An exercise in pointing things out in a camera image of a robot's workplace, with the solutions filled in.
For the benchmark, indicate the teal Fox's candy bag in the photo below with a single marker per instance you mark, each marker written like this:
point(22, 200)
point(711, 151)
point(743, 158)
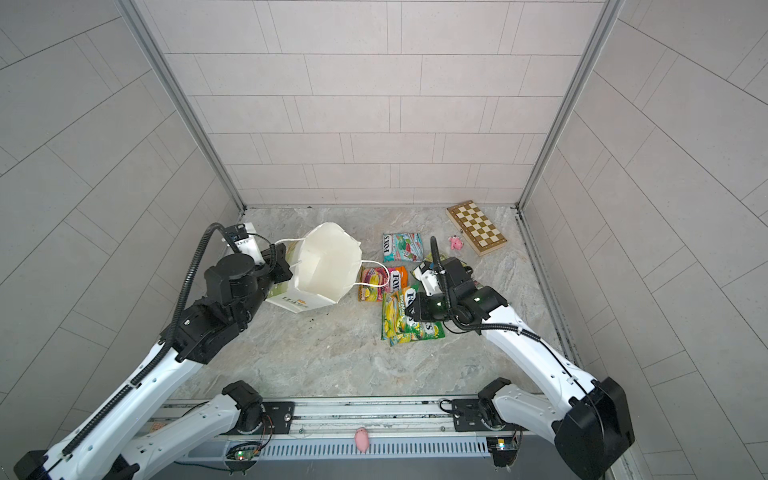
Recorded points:
point(402, 247)

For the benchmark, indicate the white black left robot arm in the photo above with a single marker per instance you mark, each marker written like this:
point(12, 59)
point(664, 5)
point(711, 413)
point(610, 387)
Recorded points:
point(109, 446)

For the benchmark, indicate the aluminium corner post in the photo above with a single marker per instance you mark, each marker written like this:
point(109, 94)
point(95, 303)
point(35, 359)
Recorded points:
point(605, 22)
point(139, 29)

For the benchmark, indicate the pink eraser on rail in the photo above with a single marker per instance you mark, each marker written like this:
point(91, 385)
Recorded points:
point(362, 440)

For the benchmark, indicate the circuit board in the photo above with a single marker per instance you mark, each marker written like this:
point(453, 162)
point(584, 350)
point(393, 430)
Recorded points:
point(244, 452)
point(503, 450)

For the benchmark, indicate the wooden folding chess board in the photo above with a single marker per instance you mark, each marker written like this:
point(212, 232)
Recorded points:
point(481, 233)

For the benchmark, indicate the orange snack bag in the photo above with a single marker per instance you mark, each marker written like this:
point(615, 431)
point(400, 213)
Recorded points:
point(376, 282)

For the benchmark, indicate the aluminium corner post left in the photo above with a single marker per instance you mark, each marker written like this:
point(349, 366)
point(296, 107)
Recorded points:
point(139, 29)

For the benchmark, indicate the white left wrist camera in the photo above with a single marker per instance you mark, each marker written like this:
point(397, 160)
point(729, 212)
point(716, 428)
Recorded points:
point(243, 235)

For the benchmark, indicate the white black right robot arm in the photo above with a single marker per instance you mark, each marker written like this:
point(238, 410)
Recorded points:
point(586, 419)

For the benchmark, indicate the aluminium corner post right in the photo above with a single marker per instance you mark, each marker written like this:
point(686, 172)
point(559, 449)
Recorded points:
point(605, 22)

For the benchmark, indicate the green Fox's spring tea bag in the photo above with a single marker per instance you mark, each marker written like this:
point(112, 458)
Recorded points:
point(429, 259)

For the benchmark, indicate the pink pig toy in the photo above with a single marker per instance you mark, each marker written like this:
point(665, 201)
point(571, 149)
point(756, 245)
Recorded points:
point(456, 243)

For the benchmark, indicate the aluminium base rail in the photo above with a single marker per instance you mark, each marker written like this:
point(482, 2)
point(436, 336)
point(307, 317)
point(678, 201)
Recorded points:
point(398, 427)

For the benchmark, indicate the white illustrated paper bag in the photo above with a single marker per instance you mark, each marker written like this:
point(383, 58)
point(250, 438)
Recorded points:
point(325, 264)

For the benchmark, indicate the left circuit board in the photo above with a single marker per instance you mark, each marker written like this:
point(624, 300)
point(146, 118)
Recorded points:
point(244, 452)

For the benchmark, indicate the right circuit board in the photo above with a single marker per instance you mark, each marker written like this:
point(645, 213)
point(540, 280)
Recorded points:
point(503, 450)

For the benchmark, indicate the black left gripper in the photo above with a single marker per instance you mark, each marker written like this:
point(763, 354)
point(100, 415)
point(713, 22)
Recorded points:
point(277, 263)

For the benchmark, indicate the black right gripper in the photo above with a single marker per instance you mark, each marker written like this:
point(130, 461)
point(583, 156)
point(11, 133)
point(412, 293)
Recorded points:
point(420, 308)

